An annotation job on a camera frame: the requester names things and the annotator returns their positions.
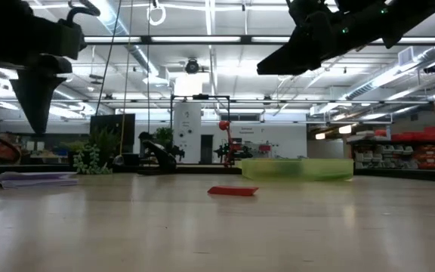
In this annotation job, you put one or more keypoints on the red robot arm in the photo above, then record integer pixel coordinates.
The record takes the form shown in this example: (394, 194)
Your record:
(232, 147)

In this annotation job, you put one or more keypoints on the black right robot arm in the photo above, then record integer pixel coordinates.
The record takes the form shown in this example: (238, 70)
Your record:
(391, 19)

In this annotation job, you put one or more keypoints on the red rectangular eraser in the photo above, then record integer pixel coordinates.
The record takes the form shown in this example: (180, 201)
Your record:
(232, 190)

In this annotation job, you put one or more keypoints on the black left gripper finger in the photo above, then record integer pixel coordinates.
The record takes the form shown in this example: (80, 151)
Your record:
(49, 98)
(30, 98)

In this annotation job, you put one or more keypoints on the black overhead camera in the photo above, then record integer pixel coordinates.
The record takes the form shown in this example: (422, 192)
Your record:
(192, 66)

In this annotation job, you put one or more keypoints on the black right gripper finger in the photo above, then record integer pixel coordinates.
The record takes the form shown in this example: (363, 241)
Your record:
(297, 67)
(300, 49)

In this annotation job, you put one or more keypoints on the red round object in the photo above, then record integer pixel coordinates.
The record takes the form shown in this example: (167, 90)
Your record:
(6, 151)

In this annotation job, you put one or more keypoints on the small green artificial plant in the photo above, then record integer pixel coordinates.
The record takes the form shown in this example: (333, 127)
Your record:
(89, 164)

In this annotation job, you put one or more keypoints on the black rack with storage bins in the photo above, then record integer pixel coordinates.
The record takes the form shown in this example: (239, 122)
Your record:
(429, 155)

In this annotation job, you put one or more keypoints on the black overhead gantry beam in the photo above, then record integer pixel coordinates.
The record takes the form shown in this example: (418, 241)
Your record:
(202, 39)

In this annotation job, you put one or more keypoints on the white cabinet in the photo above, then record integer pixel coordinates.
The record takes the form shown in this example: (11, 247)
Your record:
(187, 132)

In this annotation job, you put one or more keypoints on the large green potted plant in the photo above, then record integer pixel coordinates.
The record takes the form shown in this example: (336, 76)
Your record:
(106, 140)

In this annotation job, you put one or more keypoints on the black metal frame stand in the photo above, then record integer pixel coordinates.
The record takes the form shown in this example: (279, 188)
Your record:
(200, 96)

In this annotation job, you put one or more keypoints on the yellow translucent plastic pencil case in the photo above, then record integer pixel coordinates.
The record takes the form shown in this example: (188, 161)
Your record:
(297, 170)

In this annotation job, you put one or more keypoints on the lavender sticky note pad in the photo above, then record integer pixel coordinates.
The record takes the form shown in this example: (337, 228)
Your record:
(32, 180)

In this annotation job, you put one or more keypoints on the black monitor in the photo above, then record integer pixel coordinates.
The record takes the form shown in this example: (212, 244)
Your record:
(121, 124)

